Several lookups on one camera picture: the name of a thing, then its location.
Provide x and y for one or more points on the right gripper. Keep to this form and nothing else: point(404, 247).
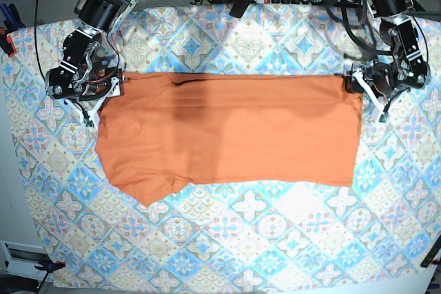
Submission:
point(92, 99)

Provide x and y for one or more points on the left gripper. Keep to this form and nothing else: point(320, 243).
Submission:
point(378, 81)

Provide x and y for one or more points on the orange T-shirt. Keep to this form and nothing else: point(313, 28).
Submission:
point(171, 129)

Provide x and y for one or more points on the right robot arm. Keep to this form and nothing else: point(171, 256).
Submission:
point(79, 81)

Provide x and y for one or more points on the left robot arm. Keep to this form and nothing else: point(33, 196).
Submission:
point(400, 32)

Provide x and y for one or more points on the red black clamp left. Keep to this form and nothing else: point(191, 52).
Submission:
point(6, 43)

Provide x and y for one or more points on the patterned blue tile tablecloth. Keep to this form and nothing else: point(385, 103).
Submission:
point(228, 238)

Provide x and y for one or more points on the orange black clamp bottom left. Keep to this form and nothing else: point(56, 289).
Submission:
point(48, 268)

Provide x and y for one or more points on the black clamp bottom right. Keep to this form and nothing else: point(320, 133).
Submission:
point(430, 257)

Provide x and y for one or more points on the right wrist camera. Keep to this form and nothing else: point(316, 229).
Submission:
point(88, 122)

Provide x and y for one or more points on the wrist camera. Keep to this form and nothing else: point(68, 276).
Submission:
point(382, 118)
point(88, 122)

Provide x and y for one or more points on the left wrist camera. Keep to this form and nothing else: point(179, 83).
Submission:
point(382, 118)

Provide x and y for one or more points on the blue handled clamp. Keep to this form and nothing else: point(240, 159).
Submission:
point(12, 18)

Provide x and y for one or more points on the white window frame rail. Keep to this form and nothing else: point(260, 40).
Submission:
point(21, 259)

